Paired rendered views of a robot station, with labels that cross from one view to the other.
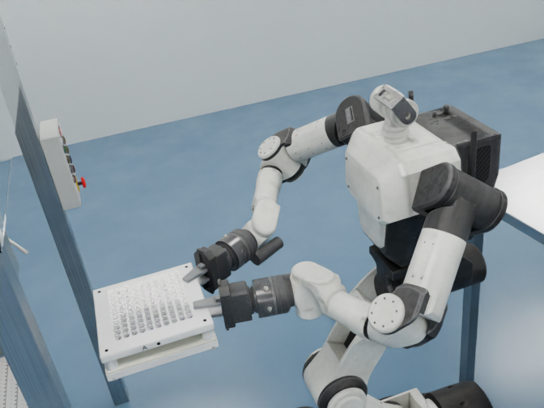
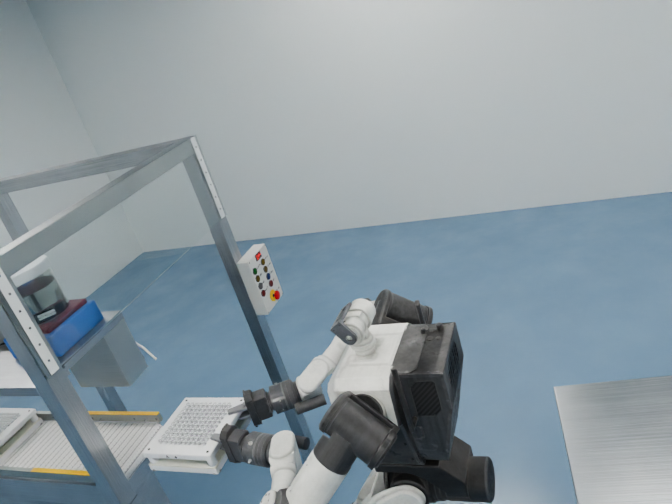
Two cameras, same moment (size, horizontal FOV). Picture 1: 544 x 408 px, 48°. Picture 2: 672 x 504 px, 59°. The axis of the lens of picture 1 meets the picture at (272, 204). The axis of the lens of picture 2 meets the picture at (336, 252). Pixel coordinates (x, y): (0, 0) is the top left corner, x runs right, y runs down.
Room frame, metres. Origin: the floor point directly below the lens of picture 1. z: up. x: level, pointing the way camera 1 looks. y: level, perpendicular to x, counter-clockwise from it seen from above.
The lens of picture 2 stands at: (0.32, -1.09, 2.09)
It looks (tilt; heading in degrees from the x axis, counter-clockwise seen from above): 24 degrees down; 40
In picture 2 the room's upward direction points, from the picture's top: 18 degrees counter-clockwise
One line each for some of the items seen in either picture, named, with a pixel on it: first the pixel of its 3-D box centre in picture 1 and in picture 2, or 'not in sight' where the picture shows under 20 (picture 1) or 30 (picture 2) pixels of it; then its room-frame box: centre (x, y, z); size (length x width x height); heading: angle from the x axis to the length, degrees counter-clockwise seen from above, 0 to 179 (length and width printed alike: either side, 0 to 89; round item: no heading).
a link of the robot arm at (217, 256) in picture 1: (220, 259); (267, 401); (1.26, 0.15, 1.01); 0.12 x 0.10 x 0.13; 136
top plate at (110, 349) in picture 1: (150, 308); (197, 426); (1.11, 0.31, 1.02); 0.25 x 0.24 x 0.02; 14
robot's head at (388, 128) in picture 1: (393, 110); (358, 325); (1.27, -0.30, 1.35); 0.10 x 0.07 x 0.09; 14
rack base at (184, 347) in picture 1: (155, 325); (203, 438); (1.11, 0.31, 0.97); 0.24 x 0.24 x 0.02; 14
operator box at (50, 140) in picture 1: (61, 163); (260, 279); (1.89, 0.68, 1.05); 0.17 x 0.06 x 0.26; 14
